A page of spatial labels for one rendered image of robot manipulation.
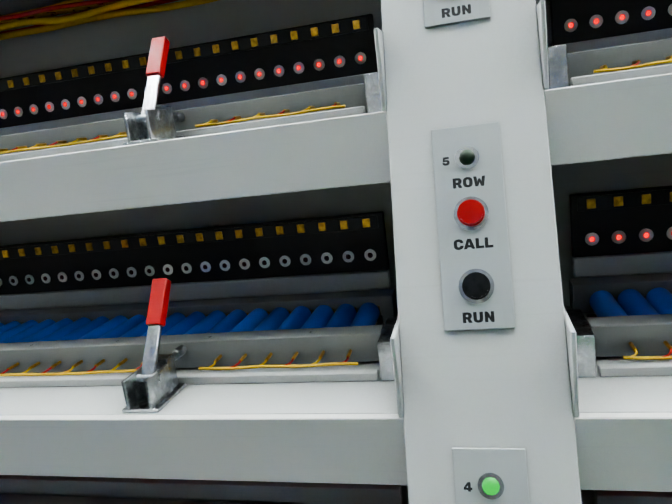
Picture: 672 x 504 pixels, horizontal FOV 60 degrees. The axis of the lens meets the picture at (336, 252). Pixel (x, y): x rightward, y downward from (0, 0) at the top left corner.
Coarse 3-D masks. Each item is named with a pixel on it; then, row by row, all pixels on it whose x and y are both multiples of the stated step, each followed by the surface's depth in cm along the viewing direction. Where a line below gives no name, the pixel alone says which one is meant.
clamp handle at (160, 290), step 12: (156, 288) 43; (168, 288) 43; (156, 300) 42; (168, 300) 43; (156, 312) 42; (156, 324) 42; (156, 336) 41; (156, 348) 41; (144, 360) 41; (156, 360) 41; (144, 372) 40
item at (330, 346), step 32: (0, 352) 49; (32, 352) 48; (64, 352) 48; (96, 352) 47; (128, 352) 46; (160, 352) 46; (192, 352) 45; (224, 352) 45; (256, 352) 44; (288, 352) 44; (320, 352) 43; (352, 352) 42
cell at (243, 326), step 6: (252, 312) 52; (258, 312) 52; (264, 312) 53; (246, 318) 50; (252, 318) 50; (258, 318) 51; (264, 318) 52; (240, 324) 49; (246, 324) 49; (252, 324) 50; (258, 324) 50; (234, 330) 48; (240, 330) 48; (246, 330) 48; (252, 330) 49
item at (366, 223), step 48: (96, 240) 59; (144, 240) 57; (192, 240) 56; (240, 240) 55; (288, 240) 54; (336, 240) 53; (384, 240) 52; (0, 288) 63; (48, 288) 62; (96, 288) 60
